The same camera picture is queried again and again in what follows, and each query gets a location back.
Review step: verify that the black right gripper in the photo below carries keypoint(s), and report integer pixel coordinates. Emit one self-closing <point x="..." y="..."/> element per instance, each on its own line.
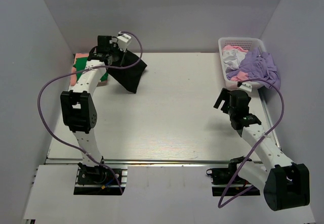
<point x="225" y="95"/>

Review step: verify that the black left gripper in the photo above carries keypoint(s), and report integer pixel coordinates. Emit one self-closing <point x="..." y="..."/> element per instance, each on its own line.
<point x="115" y="47"/>

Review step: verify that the black t shirt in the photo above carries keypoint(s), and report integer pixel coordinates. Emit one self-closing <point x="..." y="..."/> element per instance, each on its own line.
<point x="128" y="78"/>

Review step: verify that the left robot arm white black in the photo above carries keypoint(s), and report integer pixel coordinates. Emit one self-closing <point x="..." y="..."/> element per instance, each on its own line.
<point x="78" y="109"/>

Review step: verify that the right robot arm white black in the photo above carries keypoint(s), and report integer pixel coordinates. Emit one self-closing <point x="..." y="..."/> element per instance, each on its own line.
<point x="283" y="183"/>

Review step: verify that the pink t shirt in basket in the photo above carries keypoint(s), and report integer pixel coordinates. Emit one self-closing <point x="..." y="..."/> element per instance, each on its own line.
<point x="236" y="75"/>

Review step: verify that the folded green t shirt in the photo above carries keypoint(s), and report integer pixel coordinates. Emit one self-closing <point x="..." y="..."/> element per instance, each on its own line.
<point x="80" y="64"/>

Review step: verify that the purple t shirt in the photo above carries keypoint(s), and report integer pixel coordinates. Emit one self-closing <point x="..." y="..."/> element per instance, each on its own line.
<point x="260" y="65"/>

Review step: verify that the white t shirt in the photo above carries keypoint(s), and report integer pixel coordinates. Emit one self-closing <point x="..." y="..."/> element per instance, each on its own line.
<point x="232" y="59"/>

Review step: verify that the white plastic laundry basket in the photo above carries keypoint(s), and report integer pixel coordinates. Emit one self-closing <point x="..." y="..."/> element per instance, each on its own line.
<point x="245" y="43"/>

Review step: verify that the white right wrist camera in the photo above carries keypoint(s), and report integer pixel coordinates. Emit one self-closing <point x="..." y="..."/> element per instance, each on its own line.
<point x="244" y="86"/>

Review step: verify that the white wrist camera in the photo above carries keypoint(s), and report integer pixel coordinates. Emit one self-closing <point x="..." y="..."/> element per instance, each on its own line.
<point x="123" y="41"/>
<point x="244" y="86"/>

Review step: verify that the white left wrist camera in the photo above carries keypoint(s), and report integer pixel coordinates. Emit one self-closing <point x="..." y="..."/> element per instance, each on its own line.
<point x="123" y="41"/>

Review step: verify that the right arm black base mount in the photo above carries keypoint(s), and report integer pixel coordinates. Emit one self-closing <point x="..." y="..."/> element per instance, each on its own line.
<point x="222" y="176"/>

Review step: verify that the aluminium rail at table edge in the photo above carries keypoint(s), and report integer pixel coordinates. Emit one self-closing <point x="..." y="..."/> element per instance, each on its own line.
<point x="150" y="131"/>

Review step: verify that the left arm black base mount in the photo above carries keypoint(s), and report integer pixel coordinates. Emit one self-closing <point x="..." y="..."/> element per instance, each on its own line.
<point x="98" y="175"/>

